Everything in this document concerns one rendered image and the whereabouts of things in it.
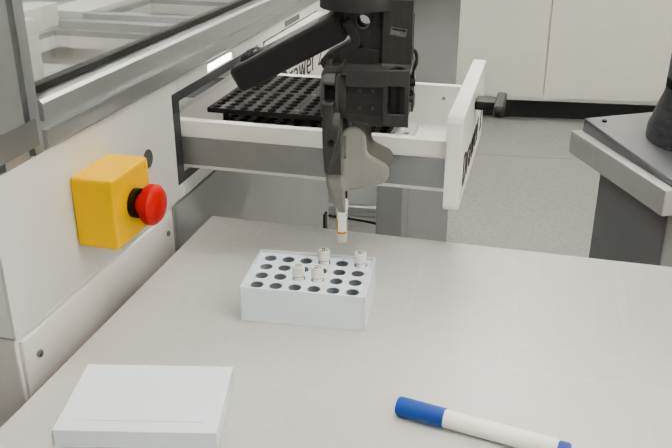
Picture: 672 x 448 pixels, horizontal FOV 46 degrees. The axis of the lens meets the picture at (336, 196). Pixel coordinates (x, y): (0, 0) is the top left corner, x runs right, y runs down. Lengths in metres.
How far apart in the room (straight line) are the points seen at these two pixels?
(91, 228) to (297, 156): 0.27
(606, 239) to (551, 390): 0.72
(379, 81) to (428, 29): 1.23
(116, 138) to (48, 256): 0.15
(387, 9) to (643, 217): 0.71
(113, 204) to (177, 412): 0.21
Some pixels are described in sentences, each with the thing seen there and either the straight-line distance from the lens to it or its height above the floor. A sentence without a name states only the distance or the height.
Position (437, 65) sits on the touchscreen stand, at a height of 0.72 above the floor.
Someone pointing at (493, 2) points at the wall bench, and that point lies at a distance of 3.93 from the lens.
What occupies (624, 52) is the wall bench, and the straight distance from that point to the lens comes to 4.05.
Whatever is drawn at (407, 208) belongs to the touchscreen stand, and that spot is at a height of 0.36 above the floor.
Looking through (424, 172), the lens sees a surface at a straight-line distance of 0.89.
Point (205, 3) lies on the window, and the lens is 1.06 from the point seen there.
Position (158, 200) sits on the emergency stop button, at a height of 0.88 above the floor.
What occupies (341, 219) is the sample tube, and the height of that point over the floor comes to 0.85.
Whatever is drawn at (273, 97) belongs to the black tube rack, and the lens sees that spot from 1.03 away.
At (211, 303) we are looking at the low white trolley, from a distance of 0.82.
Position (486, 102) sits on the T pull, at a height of 0.91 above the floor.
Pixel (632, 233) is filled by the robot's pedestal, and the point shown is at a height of 0.64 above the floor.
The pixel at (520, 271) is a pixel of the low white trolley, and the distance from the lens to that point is 0.90.
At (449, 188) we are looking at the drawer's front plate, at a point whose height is 0.85.
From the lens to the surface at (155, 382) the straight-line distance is 0.69.
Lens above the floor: 1.17
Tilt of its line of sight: 23 degrees down
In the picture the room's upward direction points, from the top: straight up
